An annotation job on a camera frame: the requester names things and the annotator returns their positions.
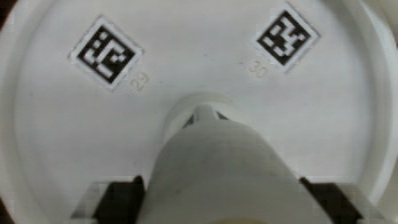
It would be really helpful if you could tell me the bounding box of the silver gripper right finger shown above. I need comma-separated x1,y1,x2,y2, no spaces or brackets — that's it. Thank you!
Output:
299,177,386,224

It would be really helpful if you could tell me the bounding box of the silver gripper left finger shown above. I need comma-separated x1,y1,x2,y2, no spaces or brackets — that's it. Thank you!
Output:
70,176,147,224

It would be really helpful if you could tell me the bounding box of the white round table top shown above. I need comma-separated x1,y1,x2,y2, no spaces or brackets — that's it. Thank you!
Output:
0,0,398,224

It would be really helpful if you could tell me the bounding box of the white cylindrical table leg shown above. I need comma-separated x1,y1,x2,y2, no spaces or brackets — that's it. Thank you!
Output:
139,105,333,224

